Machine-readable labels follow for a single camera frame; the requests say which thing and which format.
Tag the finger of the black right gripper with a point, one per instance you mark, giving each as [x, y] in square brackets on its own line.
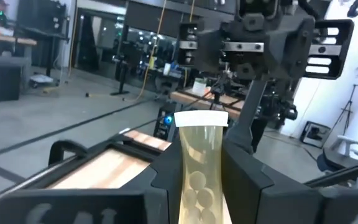
[346, 34]
[181, 31]

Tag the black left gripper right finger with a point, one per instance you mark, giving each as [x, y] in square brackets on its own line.
[275, 205]

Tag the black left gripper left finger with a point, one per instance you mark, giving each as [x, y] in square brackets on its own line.
[73, 208]

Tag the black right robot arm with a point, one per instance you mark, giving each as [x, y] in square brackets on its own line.
[250, 102]

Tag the white cup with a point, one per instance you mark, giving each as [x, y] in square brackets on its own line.
[166, 69]

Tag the white plastic container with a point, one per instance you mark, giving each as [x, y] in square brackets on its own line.
[200, 87]

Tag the black tripod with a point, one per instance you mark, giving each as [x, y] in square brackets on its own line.
[348, 105]

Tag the wooden workbench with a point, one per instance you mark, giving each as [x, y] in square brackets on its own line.
[197, 104]

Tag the black floor stand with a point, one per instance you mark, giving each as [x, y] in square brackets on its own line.
[121, 77]

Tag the black open floor case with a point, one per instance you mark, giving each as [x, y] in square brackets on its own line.
[315, 134]

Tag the gray office chair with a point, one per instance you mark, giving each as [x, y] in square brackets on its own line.
[346, 149]

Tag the black computer tower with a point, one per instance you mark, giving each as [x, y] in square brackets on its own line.
[163, 127]

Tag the wooden top desk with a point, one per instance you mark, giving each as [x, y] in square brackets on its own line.
[8, 40]

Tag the black aluminium rig frame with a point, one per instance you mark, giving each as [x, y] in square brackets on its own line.
[129, 141]

